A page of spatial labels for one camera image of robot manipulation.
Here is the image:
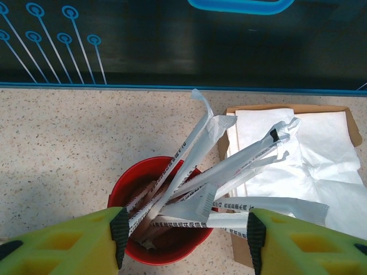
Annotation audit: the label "white wrapped straw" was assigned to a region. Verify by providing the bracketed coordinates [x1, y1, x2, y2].
[166, 116, 301, 205]
[212, 195, 330, 222]
[160, 183, 218, 227]
[212, 150, 291, 200]
[154, 114, 239, 210]
[126, 88, 214, 222]
[149, 213, 251, 230]

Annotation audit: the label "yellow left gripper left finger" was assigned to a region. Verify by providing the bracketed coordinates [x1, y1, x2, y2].
[0, 206, 130, 275]

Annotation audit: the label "white paper napkin stack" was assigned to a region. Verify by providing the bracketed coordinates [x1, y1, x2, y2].
[226, 107, 365, 240]

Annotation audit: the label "brown paper stick packets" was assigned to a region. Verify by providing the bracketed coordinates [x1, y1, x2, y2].
[128, 177, 208, 250]

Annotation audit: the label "red straw holder cup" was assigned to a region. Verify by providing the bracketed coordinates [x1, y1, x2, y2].
[107, 155, 214, 266]

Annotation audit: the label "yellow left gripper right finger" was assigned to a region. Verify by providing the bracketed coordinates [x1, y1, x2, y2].
[247, 207, 367, 275]

